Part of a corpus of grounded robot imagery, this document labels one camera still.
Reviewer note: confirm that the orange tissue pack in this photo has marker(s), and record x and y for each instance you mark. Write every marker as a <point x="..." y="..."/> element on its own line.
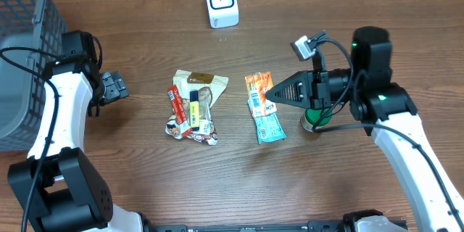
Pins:
<point x="257" y="86"/>

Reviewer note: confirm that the yellow highlighter pen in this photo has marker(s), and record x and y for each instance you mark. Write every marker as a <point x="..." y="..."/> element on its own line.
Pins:
<point x="194" y="110"/>

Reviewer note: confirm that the teal wet wipes pack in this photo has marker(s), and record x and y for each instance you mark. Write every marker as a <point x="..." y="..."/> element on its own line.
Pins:
<point x="268" y="128"/>

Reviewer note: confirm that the red snack bar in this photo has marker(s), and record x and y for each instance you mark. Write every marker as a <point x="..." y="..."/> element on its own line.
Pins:
<point x="182" y="127"/>

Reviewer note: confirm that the green lidded jar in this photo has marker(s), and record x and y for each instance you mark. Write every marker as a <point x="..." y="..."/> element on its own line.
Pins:
<point x="311" y="116"/>

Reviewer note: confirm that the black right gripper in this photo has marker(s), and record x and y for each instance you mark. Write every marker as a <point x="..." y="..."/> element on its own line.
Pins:
<point x="309" y="90"/>

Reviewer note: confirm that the white barcode scanner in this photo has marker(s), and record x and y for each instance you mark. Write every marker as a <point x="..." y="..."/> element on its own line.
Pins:
<point x="223" y="13"/>

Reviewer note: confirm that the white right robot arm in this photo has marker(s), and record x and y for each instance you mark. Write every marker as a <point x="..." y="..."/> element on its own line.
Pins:
<point x="354" y="89"/>

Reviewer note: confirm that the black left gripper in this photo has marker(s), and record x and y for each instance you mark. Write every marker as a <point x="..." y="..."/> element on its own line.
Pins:
<point x="113" y="87"/>

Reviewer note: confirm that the grey plastic basket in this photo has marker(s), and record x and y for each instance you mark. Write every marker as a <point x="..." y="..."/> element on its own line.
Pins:
<point x="25" y="23"/>

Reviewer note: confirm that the brown paper snack bag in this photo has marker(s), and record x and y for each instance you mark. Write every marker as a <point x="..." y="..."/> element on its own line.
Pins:
<point x="204" y="83"/>

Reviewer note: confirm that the white printed snack packet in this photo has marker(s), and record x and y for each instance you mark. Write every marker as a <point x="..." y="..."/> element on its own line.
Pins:
<point x="206" y="133"/>

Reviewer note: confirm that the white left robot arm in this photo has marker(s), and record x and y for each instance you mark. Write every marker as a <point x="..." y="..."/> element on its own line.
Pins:
<point x="57" y="186"/>

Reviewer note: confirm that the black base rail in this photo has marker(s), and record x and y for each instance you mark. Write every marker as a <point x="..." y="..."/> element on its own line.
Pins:
<point x="311" y="226"/>

